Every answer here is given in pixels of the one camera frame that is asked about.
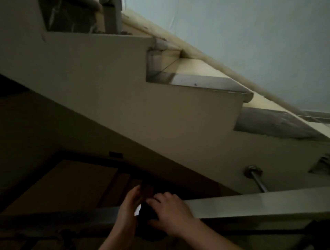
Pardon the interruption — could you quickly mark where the brown wooden door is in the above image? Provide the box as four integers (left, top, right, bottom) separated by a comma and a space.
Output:
0, 159, 119, 217

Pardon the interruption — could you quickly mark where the metal handrail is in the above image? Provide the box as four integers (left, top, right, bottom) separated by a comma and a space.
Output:
0, 186, 330, 229

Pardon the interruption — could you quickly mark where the person's right hand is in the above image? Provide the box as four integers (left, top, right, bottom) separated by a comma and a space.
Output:
145, 192, 200, 238

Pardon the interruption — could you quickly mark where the person's left hand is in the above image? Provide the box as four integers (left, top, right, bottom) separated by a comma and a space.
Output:
117, 185, 143, 233

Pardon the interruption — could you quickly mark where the person's right forearm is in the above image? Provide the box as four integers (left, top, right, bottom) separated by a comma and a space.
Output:
179, 218, 244, 250

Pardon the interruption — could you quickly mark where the beige concrete staircase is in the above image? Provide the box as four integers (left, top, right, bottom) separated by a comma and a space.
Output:
0, 0, 330, 196

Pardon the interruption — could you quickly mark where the person's left forearm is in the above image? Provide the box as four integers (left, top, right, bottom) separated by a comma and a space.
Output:
98, 227, 135, 250

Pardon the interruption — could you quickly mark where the metal baluster rod with flange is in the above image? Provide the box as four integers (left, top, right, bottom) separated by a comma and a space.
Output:
244, 165, 269, 193

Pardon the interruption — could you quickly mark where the black cloth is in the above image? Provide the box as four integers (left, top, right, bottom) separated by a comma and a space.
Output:
135, 200, 167, 242

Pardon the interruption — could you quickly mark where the grey railing post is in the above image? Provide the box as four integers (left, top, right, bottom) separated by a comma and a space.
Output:
100, 0, 123, 34

